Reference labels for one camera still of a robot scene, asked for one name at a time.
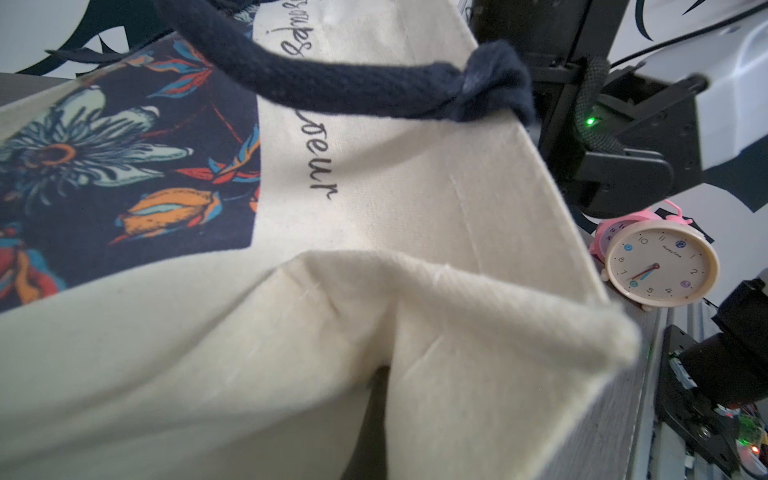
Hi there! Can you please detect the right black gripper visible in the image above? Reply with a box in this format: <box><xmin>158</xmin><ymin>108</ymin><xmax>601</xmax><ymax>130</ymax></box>
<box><xmin>469</xmin><ymin>0</ymin><xmax>629</xmax><ymax>78</ymax></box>

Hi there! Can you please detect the cream canvas tote bag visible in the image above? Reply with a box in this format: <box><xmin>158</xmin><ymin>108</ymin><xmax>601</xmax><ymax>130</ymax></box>
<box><xmin>1</xmin><ymin>1</ymin><xmax>641</xmax><ymax>479</ymax></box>

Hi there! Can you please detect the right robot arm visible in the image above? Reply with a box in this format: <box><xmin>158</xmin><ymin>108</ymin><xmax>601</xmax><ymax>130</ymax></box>
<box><xmin>464</xmin><ymin>1</ymin><xmax>767</xmax><ymax>218</ymax></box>

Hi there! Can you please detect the pink alarm clock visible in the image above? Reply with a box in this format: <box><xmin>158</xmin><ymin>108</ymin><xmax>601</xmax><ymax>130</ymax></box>
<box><xmin>588</xmin><ymin>200</ymin><xmax>693</xmax><ymax>262</ymax></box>

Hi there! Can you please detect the beige round clock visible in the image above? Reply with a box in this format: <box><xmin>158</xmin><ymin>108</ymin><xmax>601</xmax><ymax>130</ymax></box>
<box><xmin>601</xmin><ymin>219</ymin><xmax>720</xmax><ymax>310</ymax></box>

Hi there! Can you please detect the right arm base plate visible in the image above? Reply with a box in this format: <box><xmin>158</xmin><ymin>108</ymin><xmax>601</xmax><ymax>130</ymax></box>
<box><xmin>654</xmin><ymin>325</ymin><xmax>741</xmax><ymax>474</ymax></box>

